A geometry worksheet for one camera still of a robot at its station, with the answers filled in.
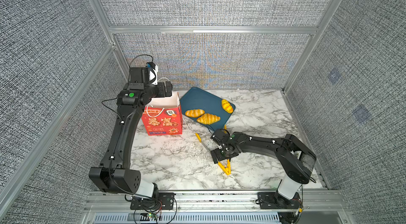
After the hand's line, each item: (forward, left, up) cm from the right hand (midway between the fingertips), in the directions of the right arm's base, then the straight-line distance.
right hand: (219, 154), depth 88 cm
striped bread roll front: (+26, +14, +2) cm, 30 cm away
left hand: (+21, +26, +35) cm, 48 cm away
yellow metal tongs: (-9, -3, +2) cm, 10 cm away
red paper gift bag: (+13, +30, +19) cm, 38 cm away
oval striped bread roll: (+32, -7, +2) cm, 33 cm away
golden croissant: (+21, +6, +4) cm, 22 cm away
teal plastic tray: (+43, +14, -2) cm, 45 cm away
